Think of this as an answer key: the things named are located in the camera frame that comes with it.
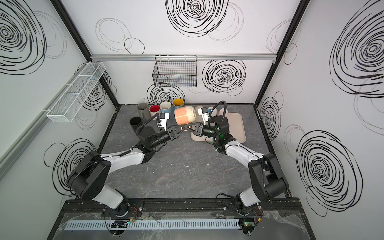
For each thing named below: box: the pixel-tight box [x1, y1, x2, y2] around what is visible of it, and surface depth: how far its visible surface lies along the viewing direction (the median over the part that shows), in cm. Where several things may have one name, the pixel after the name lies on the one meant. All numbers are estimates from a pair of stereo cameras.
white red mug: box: [148, 104, 161, 121], surface depth 108 cm
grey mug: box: [137, 102, 151, 121], surface depth 107 cm
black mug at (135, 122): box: [129, 116, 142, 134], surface depth 99 cm
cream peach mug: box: [174, 106, 197, 125], surface depth 74 cm
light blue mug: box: [160, 101, 172, 113], surface depth 108 cm
